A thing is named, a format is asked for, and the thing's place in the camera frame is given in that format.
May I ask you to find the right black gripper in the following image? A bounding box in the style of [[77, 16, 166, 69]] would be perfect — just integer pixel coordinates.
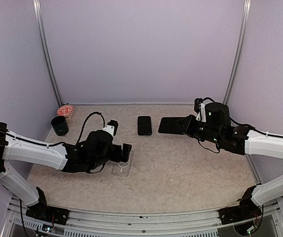
[[176, 113, 223, 144]]

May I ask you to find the clear magsafe phone case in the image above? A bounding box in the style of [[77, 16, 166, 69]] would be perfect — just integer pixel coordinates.
[[112, 151, 134, 178]]

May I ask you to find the black phone with silver edge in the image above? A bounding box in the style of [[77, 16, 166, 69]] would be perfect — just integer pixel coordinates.
[[137, 116, 152, 136]]

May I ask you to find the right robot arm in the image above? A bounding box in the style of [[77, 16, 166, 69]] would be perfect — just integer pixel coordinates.
[[175, 100, 283, 219]]

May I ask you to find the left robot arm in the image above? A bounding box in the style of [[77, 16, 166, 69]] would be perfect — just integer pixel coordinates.
[[0, 122, 132, 220]]

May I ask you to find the red white patterned bowl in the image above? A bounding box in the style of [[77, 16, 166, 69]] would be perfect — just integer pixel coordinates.
[[56, 104, 75, 119]]

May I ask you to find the black cup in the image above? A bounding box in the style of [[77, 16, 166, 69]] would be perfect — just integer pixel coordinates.
[[50, 116, 69, 136]]

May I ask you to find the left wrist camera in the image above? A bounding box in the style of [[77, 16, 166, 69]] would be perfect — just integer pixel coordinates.
[[103, 120, 119, 136]]

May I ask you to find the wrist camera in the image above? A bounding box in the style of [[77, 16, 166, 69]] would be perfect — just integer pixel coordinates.
[[103, 120, 119, 136], [194, 98, 203, 114]]

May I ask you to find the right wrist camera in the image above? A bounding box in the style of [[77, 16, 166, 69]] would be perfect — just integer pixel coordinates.
[[194, 98, 203, 114]]

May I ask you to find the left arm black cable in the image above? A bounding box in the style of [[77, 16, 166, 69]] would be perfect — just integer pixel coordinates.
[[0, 112, 106, 237]]

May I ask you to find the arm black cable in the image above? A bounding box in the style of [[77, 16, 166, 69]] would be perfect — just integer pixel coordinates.
[[202, 97, 283, 154], [0, 112, 106, 237]]

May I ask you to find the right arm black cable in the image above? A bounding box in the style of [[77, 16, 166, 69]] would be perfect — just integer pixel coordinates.
[[202, 97, 283, 154]]

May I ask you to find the front aluminium rail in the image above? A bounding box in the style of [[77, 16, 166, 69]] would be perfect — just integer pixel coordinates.
[[0, 197, 283, 237]]

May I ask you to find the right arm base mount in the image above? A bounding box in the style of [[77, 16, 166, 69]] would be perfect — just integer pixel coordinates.
[[218, 205, 262, 225]]

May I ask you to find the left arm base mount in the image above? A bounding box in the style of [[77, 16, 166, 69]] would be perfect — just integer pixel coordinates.
[[26, 206, 70, 226]]

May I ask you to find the right aluminium frame post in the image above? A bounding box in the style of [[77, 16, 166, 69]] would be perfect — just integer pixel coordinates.
[[223, 0, 251, 105]]

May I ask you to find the aluminium frame post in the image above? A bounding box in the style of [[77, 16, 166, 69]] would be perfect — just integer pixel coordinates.
[[33, 0, 64, 107], [223, 0, 251, 105]]

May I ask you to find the left aluminium frame post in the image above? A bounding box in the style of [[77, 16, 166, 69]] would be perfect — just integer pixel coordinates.
[[33, 0, 64, 107]]

